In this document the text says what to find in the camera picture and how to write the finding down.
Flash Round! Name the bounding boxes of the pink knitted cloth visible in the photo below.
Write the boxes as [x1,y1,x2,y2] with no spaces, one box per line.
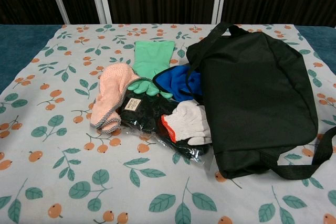
[90,63,142,133]

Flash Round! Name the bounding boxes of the black gloves in clear packet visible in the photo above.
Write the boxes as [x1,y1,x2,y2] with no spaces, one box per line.
[118,91,215,172]

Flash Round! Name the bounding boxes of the green rubber glove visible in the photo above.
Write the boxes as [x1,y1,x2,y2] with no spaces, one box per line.
[128,40,176,99]

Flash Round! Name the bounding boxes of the blue mitt with black trim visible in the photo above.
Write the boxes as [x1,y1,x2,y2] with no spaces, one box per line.
[152,64,204,103]

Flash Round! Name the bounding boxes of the floral print tablecloth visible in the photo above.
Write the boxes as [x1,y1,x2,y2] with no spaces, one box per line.
[0,23,336,224]

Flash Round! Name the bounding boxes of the black fabric shoulder bag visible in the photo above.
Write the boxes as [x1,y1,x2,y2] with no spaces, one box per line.
[185,22,336,180]

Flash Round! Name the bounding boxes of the white cotton glove orange cuff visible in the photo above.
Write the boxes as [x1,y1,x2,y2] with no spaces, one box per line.
[161,102,213,146]

